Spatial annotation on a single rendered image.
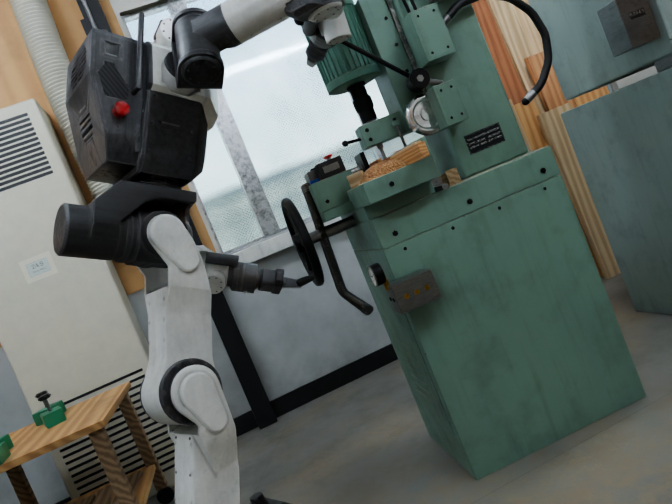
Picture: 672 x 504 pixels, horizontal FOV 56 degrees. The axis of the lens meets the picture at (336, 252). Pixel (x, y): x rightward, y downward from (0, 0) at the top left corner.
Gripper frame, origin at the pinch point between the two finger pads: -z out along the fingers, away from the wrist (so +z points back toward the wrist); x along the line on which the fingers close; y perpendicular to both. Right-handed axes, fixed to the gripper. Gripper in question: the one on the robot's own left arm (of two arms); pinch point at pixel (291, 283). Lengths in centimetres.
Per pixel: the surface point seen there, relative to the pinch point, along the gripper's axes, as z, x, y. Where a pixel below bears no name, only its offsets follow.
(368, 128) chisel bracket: -17, 17, 47
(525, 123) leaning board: -122, -83, 124
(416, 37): -25, 38, 66
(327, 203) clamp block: -7.0, 11.5, 22.7
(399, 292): -25.7, 27.7, -6.6
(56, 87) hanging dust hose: 106, -85, 101
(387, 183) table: -19.0, 35.1, 20.7
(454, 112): -38, 35, 46
